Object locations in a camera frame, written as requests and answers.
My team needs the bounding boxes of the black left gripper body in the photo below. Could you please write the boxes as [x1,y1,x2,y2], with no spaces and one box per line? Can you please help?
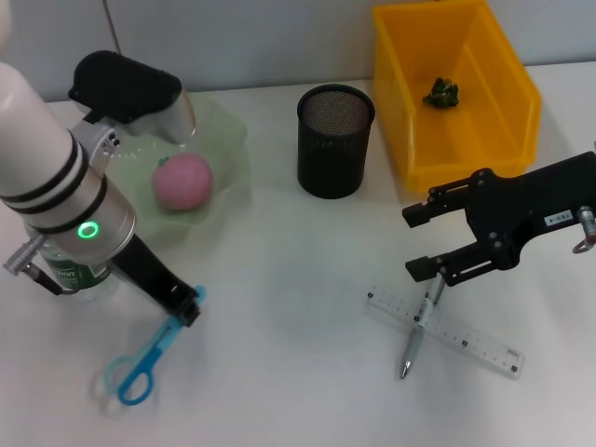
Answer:
[111,235,188,308]

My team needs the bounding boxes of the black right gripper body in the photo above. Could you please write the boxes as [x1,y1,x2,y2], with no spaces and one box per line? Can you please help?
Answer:
[465,151,596,272]

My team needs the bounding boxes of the clear water bottle green label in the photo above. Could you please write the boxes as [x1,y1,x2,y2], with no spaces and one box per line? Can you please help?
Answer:
[25,225,120,303]

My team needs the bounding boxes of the blue scissors with cover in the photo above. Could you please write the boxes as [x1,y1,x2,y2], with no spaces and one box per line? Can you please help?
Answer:
[102,284,210,406]

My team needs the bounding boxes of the pink toy peach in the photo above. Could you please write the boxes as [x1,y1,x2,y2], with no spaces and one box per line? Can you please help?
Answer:
[152,152,215,213]

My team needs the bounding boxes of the green plastic wrapper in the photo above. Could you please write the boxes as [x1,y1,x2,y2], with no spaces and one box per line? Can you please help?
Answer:
[422,76,465,109]

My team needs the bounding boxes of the silver white ballpoint pen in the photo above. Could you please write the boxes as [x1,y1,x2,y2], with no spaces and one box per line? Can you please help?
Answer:
[399,274,449,381]

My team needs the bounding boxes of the transparent plastic ruler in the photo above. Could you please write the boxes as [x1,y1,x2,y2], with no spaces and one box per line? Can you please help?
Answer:
[364,284,526,382]

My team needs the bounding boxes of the black mesh pen cup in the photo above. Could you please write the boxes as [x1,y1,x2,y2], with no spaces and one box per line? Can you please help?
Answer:
[296,83,376,200]

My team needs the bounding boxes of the pale green glass fruit plate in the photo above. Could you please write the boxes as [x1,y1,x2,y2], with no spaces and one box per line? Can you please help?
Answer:
[104,90,255,251]

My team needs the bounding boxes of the yellow plastic bin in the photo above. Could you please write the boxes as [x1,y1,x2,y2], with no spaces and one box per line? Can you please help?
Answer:
[371,0,544,195]

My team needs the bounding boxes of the left gripper cable with plug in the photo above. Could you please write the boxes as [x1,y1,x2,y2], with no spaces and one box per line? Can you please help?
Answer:
[2,236,65,298]

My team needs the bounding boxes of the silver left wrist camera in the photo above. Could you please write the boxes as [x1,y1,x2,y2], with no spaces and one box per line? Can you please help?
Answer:
[67,49,198,144]

